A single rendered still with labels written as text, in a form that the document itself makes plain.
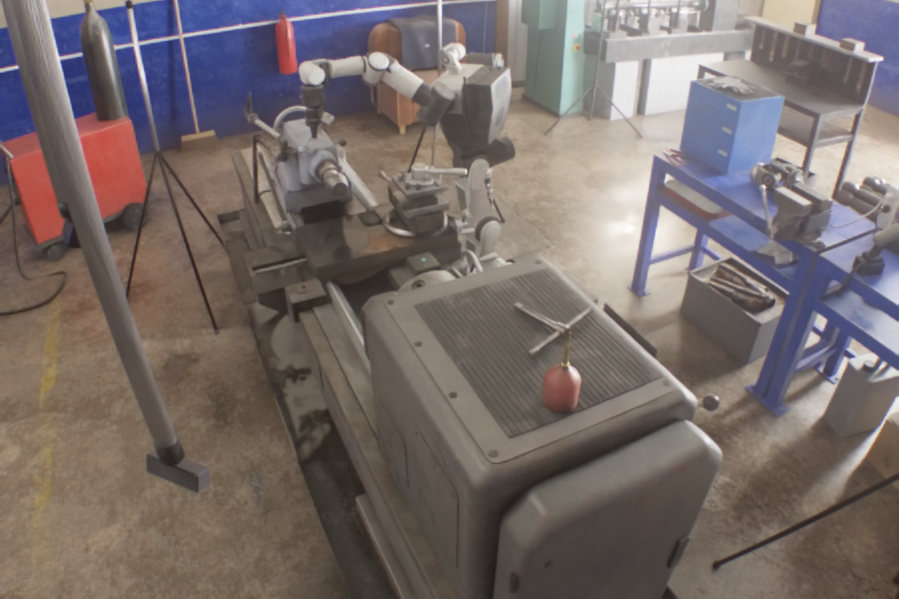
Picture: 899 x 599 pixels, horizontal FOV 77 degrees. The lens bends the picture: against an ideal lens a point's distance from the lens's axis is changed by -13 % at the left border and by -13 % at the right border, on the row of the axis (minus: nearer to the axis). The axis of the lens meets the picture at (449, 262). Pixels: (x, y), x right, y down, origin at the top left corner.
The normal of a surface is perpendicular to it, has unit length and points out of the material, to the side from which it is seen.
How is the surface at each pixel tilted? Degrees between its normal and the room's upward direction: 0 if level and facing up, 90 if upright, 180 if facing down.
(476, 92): 97
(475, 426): 0
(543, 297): 0
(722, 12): 90
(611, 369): 0
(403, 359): 45
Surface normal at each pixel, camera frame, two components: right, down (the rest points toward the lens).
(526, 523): -0.66, -0.40
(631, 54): 0.43, 0.49
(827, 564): 0.00, -0.84
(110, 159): 0.71, 0.38
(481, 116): -0.45, 0.58
